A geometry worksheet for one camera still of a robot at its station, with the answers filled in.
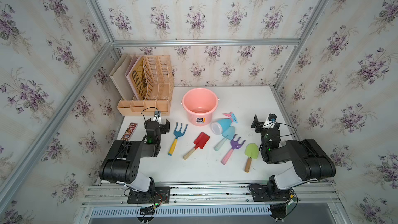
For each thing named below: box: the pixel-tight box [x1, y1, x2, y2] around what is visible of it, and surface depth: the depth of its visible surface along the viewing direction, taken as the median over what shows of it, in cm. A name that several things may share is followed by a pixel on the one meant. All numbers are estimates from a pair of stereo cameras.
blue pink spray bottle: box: [211, 112, 238, 135], surface depth 96 cm
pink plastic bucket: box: [180, 87, 220, 127], surface depth 95 cm
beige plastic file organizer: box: [117, 54, 175, 117], surface depth 106 cm
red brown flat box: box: [120, 122, 139, 142], surface depth 95 cm
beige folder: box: [108, 53, 135, 101], surface depth 91 cm
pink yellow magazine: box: [124, 54, 148, 101], surface depth 97 cm
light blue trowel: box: [214, 126, 236, 152], surface depth 95 cm
